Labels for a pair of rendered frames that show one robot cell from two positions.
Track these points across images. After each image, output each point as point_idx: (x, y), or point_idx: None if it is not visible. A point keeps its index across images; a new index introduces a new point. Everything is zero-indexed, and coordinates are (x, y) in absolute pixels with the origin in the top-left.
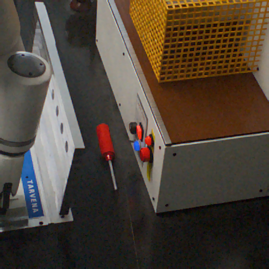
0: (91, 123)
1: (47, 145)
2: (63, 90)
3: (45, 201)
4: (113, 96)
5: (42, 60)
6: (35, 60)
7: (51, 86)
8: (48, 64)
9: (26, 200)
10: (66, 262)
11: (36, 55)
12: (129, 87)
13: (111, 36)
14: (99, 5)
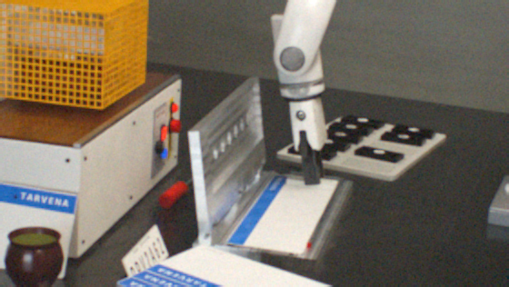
0: (168, 215)
1: (247, 166)
2: (236, 93)
3: (267, 178)
4: (119, 223)
5: (275, 14)
6: (283, 13)
7: (226, 137)
8: (273, 15)
9: (284, 183)
10: (273, 170)
11: (279, 15)
12: (143, 136)
13: (113, 155)
14: (84, 180)
